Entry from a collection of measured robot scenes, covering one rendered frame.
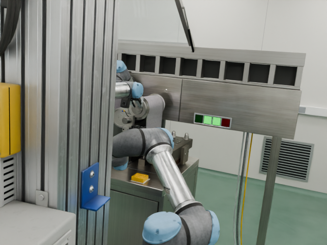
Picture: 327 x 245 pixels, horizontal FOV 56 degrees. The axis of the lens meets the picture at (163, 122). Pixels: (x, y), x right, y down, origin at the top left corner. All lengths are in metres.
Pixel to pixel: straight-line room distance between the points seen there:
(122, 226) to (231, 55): 1.22
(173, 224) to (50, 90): 0.58
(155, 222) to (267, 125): 1.20
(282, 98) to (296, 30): 2.43
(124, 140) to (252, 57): 1.08
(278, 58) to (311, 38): 2.37
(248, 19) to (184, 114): 2.53
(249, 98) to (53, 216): 1.58
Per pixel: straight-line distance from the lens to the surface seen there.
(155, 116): 1.99
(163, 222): 1.00
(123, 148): 1.24
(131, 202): 1.74
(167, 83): 2.15
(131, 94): 1.46
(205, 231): 1.06
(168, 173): 1.17
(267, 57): 2.00
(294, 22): 4.37
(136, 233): 1.80
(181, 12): 1.90
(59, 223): 0.61
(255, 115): 2.01
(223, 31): 4.46
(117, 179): 1.70
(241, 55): 2.02
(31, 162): 0.66
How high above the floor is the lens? 1.52
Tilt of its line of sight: 11 degrees down
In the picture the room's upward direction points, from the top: 5 degrees clockwise
